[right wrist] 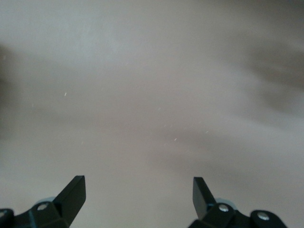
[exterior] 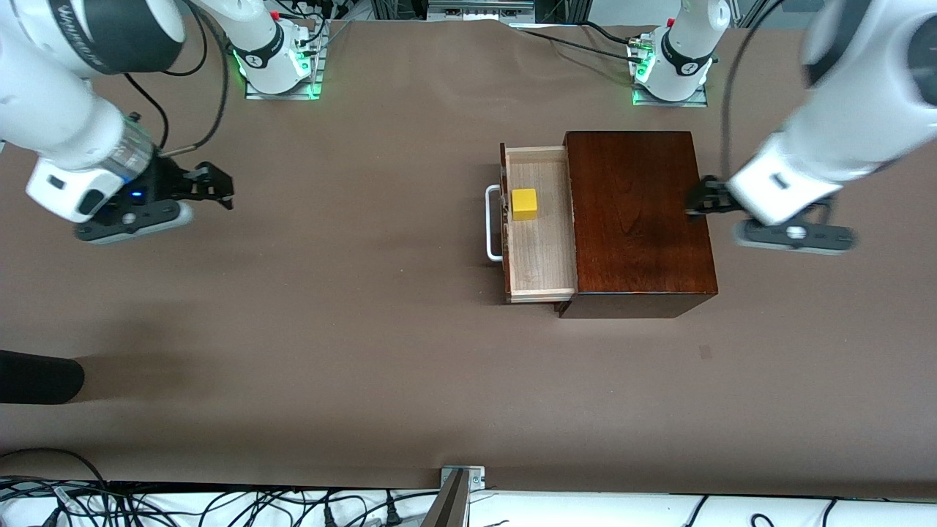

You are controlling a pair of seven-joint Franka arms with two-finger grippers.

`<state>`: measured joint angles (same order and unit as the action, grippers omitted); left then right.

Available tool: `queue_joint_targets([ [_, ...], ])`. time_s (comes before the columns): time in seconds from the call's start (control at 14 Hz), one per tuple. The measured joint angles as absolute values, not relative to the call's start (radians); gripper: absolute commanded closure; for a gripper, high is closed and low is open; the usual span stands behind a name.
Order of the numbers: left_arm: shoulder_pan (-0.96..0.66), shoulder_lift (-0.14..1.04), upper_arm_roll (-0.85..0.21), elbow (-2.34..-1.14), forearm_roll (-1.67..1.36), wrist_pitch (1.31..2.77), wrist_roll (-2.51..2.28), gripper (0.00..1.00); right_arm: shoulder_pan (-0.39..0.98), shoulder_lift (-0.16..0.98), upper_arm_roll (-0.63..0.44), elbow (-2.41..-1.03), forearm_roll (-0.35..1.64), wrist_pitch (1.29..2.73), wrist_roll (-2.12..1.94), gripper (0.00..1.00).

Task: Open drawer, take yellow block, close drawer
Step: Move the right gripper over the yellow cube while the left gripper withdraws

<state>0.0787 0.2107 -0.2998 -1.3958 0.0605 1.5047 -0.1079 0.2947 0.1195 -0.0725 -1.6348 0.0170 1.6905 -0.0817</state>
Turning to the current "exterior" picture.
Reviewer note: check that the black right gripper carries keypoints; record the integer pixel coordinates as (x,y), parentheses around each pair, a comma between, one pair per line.
(165,181)

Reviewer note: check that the yellow block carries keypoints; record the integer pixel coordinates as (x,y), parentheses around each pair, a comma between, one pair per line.
(524,203)

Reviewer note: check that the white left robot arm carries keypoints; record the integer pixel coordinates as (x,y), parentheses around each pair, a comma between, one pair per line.
(842,139)

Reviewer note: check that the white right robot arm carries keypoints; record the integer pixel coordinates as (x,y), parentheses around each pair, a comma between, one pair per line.
(58,110)

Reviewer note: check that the dark brown wooden cabinet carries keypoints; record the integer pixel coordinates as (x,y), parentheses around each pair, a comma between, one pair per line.
(644,234)

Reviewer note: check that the brown paper table cover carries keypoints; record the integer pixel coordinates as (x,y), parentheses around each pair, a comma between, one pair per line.
(329,329)

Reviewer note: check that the black foam cylinder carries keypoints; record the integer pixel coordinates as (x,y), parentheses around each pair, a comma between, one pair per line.
(36,377)

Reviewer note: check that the white sheet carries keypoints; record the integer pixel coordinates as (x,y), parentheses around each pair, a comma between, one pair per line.
(585,512)

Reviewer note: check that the aluminium profile bar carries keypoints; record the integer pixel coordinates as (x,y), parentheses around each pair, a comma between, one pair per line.
(448,509)

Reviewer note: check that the aluminium frame with equipment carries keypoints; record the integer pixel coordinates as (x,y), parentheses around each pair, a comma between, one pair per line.
(476,9)

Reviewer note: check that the small metal bracket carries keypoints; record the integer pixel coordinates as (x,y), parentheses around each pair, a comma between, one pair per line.
(476,479)

